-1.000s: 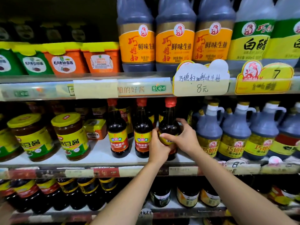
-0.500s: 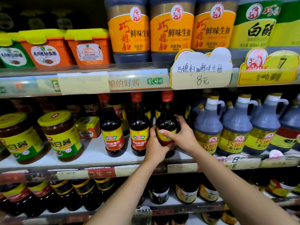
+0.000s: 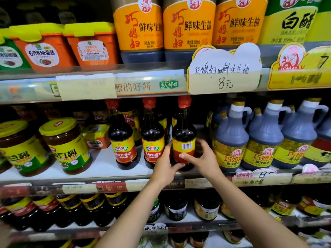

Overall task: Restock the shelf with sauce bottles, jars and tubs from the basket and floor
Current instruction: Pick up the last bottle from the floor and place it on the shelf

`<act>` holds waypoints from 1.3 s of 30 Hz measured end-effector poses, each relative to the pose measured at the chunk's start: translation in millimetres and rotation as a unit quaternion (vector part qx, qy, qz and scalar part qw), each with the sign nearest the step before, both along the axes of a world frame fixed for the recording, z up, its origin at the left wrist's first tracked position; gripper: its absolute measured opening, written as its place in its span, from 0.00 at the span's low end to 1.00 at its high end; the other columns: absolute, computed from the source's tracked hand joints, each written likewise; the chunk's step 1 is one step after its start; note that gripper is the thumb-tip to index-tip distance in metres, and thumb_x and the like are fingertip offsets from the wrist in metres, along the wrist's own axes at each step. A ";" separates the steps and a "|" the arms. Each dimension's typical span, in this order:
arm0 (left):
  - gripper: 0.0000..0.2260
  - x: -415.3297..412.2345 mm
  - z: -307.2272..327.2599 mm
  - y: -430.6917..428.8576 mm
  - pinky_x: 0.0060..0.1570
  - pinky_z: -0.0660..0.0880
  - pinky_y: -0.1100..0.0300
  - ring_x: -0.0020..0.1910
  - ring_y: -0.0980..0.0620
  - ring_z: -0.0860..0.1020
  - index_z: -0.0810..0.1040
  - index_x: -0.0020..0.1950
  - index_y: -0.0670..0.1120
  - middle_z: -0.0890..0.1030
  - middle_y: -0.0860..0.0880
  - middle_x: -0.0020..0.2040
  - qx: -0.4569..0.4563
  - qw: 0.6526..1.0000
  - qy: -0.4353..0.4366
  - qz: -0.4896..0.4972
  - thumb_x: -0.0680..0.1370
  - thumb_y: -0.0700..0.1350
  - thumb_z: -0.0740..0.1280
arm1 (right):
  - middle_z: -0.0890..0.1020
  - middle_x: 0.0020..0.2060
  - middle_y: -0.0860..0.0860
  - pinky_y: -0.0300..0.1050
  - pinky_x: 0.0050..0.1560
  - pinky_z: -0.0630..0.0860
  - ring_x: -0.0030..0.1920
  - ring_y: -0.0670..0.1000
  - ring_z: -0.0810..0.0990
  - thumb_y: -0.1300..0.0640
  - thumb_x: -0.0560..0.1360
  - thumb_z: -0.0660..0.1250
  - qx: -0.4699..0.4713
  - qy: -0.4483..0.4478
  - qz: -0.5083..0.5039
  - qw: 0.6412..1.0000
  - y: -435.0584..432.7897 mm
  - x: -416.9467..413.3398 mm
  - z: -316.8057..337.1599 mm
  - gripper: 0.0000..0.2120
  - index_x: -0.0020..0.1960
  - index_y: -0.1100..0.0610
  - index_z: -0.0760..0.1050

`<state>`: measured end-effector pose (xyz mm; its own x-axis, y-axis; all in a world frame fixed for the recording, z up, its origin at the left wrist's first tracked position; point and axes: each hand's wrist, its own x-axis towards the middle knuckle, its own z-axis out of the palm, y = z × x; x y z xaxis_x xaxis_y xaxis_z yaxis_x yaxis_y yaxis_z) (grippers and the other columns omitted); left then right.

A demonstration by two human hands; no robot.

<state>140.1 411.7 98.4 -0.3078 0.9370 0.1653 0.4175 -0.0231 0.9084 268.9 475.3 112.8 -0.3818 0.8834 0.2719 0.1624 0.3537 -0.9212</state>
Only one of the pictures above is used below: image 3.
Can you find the person's left hand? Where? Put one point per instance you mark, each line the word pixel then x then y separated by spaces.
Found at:
pixel 163 170

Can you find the large cloud shaped price sign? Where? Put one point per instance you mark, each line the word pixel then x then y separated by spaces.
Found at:
pixel 222 74

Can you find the person's right forearm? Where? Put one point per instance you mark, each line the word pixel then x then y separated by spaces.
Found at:
pixel 253 214

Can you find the yellow hanging price sign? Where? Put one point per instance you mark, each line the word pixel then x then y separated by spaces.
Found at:
pixel 300 72

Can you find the person's left forearm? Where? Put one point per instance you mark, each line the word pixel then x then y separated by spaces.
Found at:
pixel 132 216

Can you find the green tub yellow lid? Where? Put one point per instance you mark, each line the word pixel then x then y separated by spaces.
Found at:
pixel 66 12
pixel 10 56
pixel 31 12

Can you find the row of olive label bottles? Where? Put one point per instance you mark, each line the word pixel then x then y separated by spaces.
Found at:
pixel 230 142

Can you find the small cloud shaped price sign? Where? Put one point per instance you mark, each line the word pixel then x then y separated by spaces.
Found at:
pixel 261 178
pixel 313 174

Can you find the row of yellow label jugs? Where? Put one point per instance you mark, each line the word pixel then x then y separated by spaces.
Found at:
pixel 292 20

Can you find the handwritten white price tag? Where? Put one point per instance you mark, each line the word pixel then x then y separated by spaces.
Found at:
pixel 155 228

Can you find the row of large dark bottles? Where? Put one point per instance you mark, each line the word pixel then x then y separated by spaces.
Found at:
pixel 175 206

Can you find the yellow label soy sauce bottle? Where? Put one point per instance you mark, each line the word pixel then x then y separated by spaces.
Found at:
pixel 130 118
pixel 49 111
pixel 23 112

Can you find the vinegar bottle red cap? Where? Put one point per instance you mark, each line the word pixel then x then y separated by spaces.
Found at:
pixel 100 114
pixel 80 116

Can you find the person's right hand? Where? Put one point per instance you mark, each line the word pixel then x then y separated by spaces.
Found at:
pixel 207 162

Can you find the row of short sauce jars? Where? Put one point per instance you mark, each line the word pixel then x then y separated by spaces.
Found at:
pixel 181 240

